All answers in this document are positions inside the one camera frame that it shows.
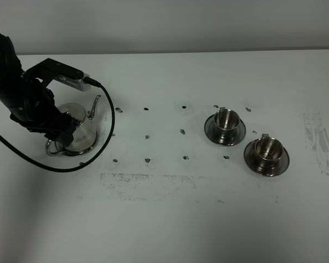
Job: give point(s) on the steel teapot saucer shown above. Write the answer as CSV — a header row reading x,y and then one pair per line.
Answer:
x,y
82,143

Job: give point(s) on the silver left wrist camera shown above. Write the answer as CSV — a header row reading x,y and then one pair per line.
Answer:
x,y
78,84

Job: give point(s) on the stainless steel teapot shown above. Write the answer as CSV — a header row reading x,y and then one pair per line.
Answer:
x,y
82,120

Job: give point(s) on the far stainless steel teacup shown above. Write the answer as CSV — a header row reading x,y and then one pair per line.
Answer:
x,y
225,122

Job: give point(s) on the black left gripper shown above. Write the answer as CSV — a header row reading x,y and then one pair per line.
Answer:
x,y
39,114

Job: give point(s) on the near stainless steel teacup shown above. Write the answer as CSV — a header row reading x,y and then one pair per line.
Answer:
x,y
268,150

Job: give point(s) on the far stainless steel saucer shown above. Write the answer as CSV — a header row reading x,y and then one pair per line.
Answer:
x,y
229,138

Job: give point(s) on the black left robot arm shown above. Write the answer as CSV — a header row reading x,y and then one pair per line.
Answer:
x,y
14,81

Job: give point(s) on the stainless steel teacup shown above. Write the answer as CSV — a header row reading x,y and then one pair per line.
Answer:
x,y
268,150
225,122

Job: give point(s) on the near stainless steel saucer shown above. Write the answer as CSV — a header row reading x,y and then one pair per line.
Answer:
x,y
271,171

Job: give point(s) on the stainless steel saucer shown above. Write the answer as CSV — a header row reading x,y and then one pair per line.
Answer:
x,y
271,171
229,138

